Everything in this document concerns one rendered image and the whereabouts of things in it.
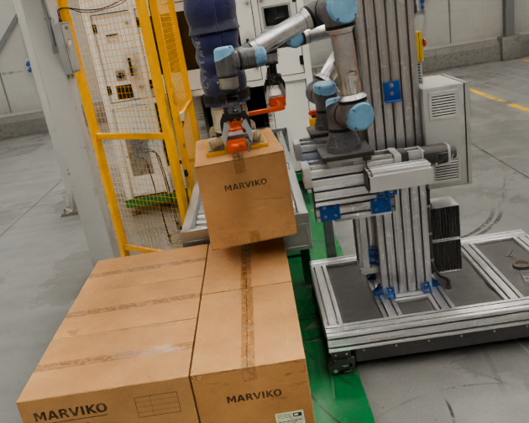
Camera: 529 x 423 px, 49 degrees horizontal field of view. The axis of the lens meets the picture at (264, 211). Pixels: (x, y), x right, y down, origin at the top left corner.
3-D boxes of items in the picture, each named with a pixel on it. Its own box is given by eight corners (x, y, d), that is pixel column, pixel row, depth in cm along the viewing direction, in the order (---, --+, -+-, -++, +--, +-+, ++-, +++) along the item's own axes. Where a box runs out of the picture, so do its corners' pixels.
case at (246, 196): (210, 211, 324) (196, 140, 312) (281, 197, 326) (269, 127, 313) (212, 250, 268) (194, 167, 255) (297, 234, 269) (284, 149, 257)
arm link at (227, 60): (238, 44, 212) (215, 49, 209) (242, 75, 215) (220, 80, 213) (231, 44, 219) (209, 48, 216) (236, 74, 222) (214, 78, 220)
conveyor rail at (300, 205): (279, 151, 541) (276, 131, 535) (285, 150, 541) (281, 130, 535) (303, 247, 323) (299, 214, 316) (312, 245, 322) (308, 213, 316)
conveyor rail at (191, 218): (209, 162, 542) (206, 143, 536) (215, 161, 542) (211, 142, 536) (186, 264, 324) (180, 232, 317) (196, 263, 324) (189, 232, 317)
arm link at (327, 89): (319, 112, 293) (316, 85, 289) (311, 108, 306) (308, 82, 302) (342, 107, 295) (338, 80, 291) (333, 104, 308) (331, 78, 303)
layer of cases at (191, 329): (115, 326, 325) (97, 260, 312) (292, 298, 323) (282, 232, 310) (47, 493, 212) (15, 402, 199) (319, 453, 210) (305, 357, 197)
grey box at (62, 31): (74, 71, 368) (61, 23, 359) (81, 70, 368) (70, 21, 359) (65, 75, 350) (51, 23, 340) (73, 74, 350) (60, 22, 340)
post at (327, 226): (327, 264, 392) (308, 117, 359) (337, 263, 391) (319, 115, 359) (328, 268, 385) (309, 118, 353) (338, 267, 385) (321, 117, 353)
